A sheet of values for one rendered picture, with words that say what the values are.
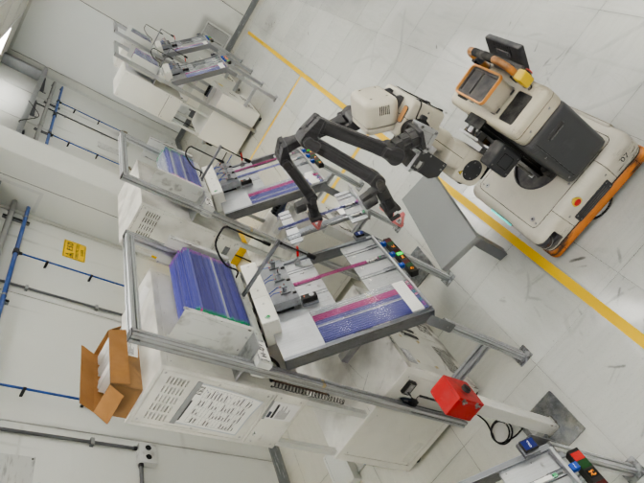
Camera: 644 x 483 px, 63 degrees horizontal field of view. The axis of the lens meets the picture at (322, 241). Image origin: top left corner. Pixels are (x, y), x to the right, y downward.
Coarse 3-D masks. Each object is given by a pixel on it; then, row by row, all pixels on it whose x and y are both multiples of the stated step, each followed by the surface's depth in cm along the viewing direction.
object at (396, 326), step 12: (420, 312) 235; (432, 312) 236; (384, 324) 231; (396, 324) 232; (408, 324) 234; (420, 324) 237; (348, 336) 228; (360, 336) 228; (372, 336) 231; (384, 336) 233; (312, 348) 225; (324, 348) 224; (336, 348) 227; (348, 348) 229; (288, 360) 221; (300, 360) 223; (312, 360) 226
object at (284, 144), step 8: (344, 112) 249; (336, 120) 247; (344, 120) 246; (352, 120) 245; (352, 128) 249; (288, 136) 245; (320, 136) 248; (280, 144) 245; (288, 144) 243; (296, 144) 245; (280, 152) 245; (288, 152) 246; (280, 160) 247
